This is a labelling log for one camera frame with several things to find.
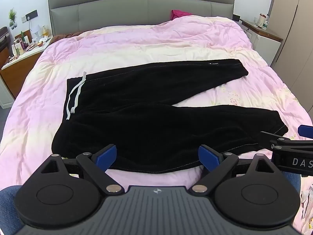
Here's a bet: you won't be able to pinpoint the person's leg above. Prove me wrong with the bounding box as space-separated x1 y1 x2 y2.
281 170 302 194
0 185 23 235

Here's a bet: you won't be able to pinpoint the black wall socket panel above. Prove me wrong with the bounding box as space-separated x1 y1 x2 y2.
21 10 39 24

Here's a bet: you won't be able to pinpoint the brown pillow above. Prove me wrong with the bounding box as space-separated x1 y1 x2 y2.
50 31 84 46

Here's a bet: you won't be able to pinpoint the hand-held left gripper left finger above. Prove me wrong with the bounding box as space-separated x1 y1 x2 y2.
39 144 123 194

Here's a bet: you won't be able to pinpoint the white jar with red lid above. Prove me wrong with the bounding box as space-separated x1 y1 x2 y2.
259 13 269 30

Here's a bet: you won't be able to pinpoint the wooden nightstand with white top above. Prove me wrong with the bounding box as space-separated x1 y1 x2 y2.
0 39 53 99

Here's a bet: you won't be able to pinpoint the person's right leg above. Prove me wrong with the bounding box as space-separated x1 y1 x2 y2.
281 170 302 194

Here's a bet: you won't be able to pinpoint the dark brown suitcase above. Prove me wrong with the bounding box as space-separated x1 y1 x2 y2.
0 26 12 66

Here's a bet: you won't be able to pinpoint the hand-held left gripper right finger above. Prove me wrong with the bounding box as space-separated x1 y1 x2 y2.
188 145 282 194

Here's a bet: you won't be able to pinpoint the person's left leg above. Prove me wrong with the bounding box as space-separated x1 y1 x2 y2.
0 185 23 235

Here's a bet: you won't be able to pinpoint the grey padded headboard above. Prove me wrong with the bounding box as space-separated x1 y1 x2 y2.
47 0 236 38

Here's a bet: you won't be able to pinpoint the black pants with white drawstring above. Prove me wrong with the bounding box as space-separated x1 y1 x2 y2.
51 59 288 175

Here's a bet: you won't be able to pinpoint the red cloth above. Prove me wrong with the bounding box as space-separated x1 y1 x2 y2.
170 10 194 20

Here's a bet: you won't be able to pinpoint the pink quilt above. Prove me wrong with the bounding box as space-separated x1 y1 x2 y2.
0 15 313 235

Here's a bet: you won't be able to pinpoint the white nightstand with brown top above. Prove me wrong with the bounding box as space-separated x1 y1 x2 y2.
241 20 284 67

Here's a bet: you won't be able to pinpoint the small potted green plant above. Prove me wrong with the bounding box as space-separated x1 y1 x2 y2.
8 8 18 29

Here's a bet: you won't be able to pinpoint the beige wardrobe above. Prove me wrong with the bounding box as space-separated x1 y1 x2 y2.
268 0 313 99

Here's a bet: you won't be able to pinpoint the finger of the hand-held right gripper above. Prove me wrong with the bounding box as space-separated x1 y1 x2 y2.
260 131 292 148
298 125 313 139

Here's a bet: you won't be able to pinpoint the cluster of toiletry bottles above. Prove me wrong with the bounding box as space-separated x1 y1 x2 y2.
8 24 52 60

